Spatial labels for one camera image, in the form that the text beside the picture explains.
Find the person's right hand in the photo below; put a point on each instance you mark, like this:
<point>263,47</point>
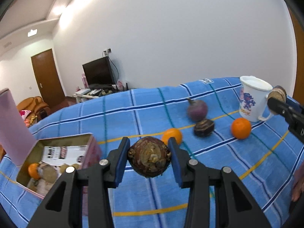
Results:
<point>298,183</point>

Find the pink floral cushion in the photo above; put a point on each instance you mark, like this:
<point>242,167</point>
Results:
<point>28,117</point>

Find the black flat television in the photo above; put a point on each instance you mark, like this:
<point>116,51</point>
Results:
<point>99,72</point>

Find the cut purple taro piece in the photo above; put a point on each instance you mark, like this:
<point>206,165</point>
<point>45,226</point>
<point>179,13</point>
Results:
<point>279,93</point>

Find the brown wooden door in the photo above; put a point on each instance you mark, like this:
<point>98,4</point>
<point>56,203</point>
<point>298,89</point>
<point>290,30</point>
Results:
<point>47,78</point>

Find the white printed enamel mug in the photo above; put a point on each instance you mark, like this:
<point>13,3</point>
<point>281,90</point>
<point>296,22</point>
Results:
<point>253,98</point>

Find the pink tin storage box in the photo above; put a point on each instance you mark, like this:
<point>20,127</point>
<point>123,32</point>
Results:
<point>24,150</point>

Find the white low tv stand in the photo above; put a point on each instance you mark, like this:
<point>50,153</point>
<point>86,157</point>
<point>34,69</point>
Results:
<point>87,94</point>

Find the white wall power socket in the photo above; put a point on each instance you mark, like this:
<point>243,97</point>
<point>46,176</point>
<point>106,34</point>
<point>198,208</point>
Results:
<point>107,51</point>

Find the dark brown flat bulb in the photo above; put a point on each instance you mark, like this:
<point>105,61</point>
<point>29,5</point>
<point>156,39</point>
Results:
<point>204,128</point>

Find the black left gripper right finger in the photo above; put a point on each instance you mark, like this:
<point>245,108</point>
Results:
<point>234,204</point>

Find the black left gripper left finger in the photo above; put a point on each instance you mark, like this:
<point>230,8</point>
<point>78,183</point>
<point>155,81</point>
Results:
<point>62,206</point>

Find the orange brown sofa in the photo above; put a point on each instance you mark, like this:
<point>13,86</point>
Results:
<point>36,105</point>

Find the blue plaid towel cloth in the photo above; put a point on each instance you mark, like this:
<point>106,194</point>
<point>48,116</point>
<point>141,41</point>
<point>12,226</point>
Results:
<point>266,161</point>

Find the purple round turnip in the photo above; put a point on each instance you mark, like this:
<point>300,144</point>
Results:
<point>197,110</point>

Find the dark brown rough bulb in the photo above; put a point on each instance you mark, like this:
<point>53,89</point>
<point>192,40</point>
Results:
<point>149,157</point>

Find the ceiling light fixture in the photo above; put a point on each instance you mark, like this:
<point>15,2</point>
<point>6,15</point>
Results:
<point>32,32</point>

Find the orange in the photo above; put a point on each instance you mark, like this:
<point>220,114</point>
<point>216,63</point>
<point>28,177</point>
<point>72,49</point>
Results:
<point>33,171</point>
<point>172,132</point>
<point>241,128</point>

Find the cut taro half large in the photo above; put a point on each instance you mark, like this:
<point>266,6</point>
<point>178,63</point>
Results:
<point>47,173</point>

